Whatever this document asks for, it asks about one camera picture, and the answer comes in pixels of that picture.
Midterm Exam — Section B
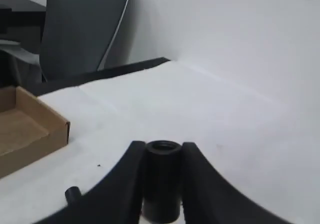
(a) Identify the grey office chair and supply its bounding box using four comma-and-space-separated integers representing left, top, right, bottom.
39, 0, 136, 83

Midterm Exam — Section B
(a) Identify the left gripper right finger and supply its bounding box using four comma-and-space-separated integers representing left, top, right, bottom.
181, 141, 291, 224

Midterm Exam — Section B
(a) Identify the open cardboard box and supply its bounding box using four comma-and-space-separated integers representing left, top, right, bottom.
0, 85, 71, 179

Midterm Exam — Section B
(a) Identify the black threaded sleeve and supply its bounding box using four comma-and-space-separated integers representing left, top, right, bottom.
141, 140, 184, 222
64, 186, 82, 205

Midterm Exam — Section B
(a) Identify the white cable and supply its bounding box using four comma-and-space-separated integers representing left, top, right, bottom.
97, 0, 133, 71

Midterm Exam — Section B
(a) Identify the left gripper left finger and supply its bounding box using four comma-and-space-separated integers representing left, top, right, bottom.
36, 140, 146, 224

